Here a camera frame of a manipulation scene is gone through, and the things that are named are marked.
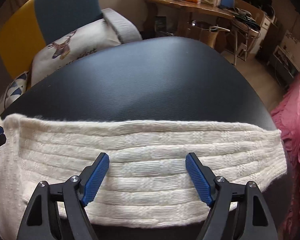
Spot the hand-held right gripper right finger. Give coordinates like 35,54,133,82
185,152,278,240

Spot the white folding chair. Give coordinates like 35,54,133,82
231,17,262,65

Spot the pile of dark clothes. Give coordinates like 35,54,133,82
231,7,262,30

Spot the grey yellow blue sofa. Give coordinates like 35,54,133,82
0,0,143,80

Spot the white low shelf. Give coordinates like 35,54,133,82
272,45,300,85

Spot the geometric print pillow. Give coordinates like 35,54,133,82
0,70,30,120

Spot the wooden desk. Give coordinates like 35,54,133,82
145,0,262,63

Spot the brown paper bag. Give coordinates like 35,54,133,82
187,21,230,48

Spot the cream knit sweater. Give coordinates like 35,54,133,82
0,114,288,240

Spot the deer print pillow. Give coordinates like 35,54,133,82
30,17,122,85

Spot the white cabinet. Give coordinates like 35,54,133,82
259,12,278,55

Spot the pink ruffled bedspread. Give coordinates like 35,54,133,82
270,72,300,235

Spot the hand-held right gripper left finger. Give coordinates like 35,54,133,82
16,152,110,240

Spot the dark box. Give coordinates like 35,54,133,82
154,16,167,32

